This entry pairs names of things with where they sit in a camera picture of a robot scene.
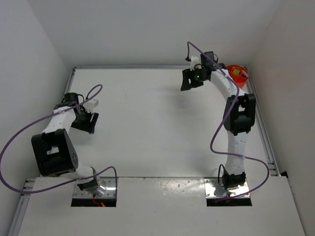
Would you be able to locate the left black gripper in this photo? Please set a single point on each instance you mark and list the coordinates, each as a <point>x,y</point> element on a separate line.
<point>86,120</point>

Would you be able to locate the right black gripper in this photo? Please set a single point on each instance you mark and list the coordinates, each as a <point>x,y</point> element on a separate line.
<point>190,77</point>

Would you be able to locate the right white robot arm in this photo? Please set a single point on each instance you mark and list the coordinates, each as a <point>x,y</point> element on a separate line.
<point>238,117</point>

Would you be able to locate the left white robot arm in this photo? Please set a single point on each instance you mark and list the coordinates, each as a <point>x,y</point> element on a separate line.
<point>54,152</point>

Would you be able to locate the orange round divided container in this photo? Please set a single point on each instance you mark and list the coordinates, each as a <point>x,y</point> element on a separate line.
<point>238,79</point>

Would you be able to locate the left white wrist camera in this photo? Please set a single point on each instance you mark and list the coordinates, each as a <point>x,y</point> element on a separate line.
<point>91,104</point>

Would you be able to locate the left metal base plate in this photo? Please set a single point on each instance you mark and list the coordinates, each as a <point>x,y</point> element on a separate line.
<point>106,190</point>

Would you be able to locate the metal base plate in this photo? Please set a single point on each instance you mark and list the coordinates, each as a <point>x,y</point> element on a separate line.
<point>106,190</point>
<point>213,190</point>

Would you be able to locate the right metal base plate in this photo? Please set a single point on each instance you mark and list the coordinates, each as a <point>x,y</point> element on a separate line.
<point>213,190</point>

